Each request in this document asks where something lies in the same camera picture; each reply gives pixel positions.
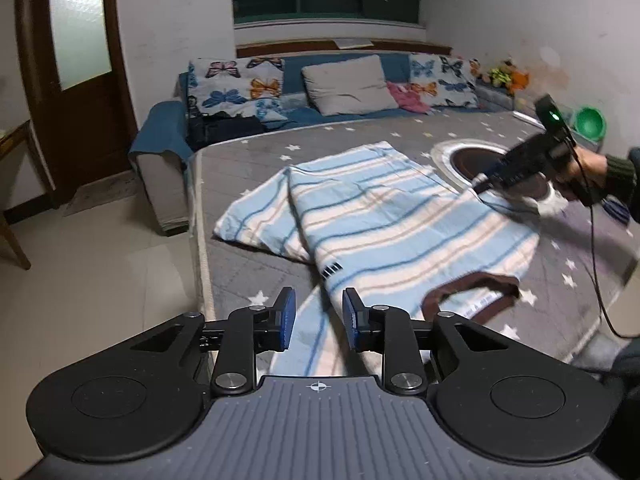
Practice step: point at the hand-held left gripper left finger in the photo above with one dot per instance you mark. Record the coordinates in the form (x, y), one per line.
(286, 319)

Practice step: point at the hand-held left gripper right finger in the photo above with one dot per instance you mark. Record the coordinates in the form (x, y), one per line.
(352, 322)

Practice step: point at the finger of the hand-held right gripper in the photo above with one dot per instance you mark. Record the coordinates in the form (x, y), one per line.
(487, 182)

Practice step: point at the blue white striped shirt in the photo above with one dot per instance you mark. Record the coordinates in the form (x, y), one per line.
(390, 220)

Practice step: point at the person's right hand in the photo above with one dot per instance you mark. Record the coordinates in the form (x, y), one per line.
(590, 172)

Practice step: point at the silver tube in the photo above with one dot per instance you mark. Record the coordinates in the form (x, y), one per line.
(527, 117)

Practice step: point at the green basin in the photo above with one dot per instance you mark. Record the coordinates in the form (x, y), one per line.
(592, 122)

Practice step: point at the orange plush toy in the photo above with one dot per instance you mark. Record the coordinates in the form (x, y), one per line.
(520, 81)

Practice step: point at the brown plush bear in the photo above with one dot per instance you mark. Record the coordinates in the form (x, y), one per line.
(500, 76)

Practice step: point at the butterfly print pillow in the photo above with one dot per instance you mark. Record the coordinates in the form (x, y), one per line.
(450, 85)
(220, 95)

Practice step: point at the pink cloth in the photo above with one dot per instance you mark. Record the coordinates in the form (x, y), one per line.
(405, 97)

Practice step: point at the grey star-pattern table cover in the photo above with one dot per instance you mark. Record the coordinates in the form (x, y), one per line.
(240, 170)

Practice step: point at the grey pillow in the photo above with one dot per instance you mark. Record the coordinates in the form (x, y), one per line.
(345, 85)

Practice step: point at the white book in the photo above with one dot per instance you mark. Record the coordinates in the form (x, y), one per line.
(354, 43)

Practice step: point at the black bag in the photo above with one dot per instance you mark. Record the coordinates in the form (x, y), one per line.
(225, 130)

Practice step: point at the blue sofa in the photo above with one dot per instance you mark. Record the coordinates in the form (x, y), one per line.
(295, 75)

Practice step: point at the grey floor mat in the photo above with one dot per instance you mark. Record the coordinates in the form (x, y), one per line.
(100, 195)

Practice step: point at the person's leg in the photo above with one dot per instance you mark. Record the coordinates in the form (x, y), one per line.
(625, 375)

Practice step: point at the brown door with frosted glass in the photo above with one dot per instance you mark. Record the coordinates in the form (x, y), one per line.
(90, 125)

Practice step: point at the wooden chair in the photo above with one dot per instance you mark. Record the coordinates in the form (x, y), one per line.
(15, 242)

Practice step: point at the wooden desk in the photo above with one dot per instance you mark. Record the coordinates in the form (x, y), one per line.
(37, 170)

